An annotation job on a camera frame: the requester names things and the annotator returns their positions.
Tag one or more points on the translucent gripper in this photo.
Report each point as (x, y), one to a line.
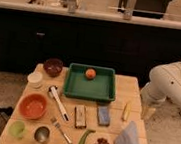
(147, 111)

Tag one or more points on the yellow banana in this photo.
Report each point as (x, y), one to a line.
(126, 111)

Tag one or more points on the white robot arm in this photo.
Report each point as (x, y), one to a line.
(165, 82)

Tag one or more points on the metal cup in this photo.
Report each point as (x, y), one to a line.
(42, 135)

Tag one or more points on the small white cup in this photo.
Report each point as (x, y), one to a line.
(35, 79)

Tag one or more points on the light green cup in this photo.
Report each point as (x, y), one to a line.
(17, 129)

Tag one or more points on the blue folded cloth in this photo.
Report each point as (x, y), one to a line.
(128, 135)

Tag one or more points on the blue sponge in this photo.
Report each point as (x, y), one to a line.
(103, 116)

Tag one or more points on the orange fruit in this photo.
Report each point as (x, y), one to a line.
(90, 73)

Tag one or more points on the brown rectangular block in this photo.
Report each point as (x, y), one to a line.
(80, 121)

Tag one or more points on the green plastic tray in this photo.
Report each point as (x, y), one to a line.
(100, 89)

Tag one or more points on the green cucumber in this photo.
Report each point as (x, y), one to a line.
(85, 135)

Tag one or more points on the dark red bowl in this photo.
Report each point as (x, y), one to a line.
(53, 67)

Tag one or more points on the orange bowl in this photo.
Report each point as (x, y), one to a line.
(33, 106)

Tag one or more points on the white handled kitchen tool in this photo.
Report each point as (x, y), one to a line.
(53, 93)

